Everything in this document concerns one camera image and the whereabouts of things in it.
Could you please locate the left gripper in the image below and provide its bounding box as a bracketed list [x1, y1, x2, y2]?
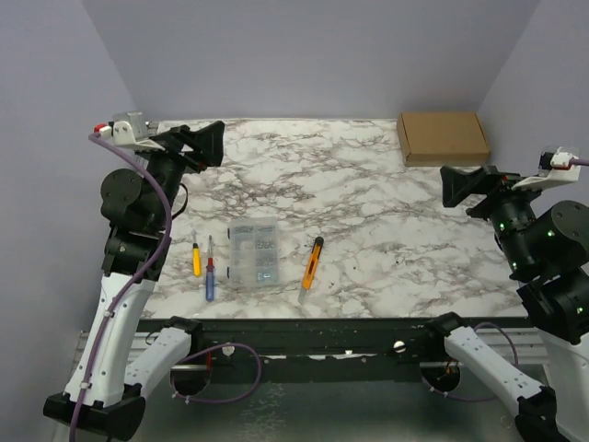
[133, 119, 224, 229]

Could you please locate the brown cardboard express box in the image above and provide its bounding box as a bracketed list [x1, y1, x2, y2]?
[397, 111, 491, 167]

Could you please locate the orange utility knife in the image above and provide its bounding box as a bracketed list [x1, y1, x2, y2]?
[298, 237, 324, 305]

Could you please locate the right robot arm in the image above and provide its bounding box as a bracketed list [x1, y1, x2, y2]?
[422, 166, 588, 441]

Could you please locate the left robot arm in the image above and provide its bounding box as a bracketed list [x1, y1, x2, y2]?
[43, 120, 225, 441]

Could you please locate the clear plastic screw box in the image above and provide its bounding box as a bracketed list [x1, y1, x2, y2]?
[226, 217, 280, 289]

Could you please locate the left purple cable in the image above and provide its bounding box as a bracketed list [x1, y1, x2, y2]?
[68, 133, 175, 442]

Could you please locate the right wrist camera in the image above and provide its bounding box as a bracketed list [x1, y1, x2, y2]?
[512, 146, 583, 192]

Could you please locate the yellow handled screwdriver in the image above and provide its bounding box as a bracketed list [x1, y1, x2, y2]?
[192, 230, 202, 277]

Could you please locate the blue handled screwdriver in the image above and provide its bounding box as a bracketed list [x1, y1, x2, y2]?
[205, 236, 215, 302]

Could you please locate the aluminium frame rail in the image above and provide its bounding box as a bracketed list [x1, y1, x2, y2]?
[74, 326, 549, 366]

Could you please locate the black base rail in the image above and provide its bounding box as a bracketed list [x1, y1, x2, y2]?
[137, 316, 461, 383]

